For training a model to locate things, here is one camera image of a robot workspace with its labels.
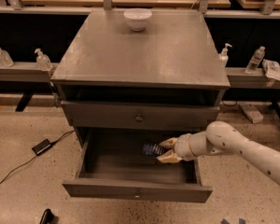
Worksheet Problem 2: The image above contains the clear plastic water bottle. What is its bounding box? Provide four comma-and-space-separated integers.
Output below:
245, 46, 265, 74

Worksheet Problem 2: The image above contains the clear pump bottle right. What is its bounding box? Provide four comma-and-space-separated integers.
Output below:
218, 43, 231, 67

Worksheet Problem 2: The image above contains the grey wooden drawer cabinet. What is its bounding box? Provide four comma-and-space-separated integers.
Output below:
50, 8, 231, 147

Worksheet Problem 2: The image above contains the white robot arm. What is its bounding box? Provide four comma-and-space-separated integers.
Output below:
157, 121, 280, 186

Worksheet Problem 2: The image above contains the clear pump bottle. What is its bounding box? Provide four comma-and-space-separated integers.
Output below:
35, 49, 53, 71
218, 43, 231, 67
0, 48, 14, 67

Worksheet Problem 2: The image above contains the crumpled white packet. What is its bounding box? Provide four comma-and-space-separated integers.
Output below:
262, 59, 280, 81

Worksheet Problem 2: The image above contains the closed grey top drawer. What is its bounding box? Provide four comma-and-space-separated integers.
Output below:
62, 101, 219, 132

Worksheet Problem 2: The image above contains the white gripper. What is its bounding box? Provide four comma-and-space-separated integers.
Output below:
157, 133, 195, 163

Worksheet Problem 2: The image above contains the white ceramic bowl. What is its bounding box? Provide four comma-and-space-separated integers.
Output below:
123, 8, 152, 32

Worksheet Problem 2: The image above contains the black power cable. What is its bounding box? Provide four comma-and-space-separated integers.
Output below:
0, 130, 76, 192

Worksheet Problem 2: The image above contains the grey block on floor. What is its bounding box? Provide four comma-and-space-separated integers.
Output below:
240, 105, 263, 124

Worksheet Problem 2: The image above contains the black object on floor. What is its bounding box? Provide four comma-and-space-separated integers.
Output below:
39, 209, 54, 224

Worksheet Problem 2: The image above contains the black power adapter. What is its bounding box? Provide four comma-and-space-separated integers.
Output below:
32, 139, 51, 156

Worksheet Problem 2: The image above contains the clear pump bottle far left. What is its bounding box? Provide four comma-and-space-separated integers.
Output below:
0, 48, 14, 67

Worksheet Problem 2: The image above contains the open grey middle drawer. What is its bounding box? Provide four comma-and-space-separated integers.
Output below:
63, 128, 213, 203

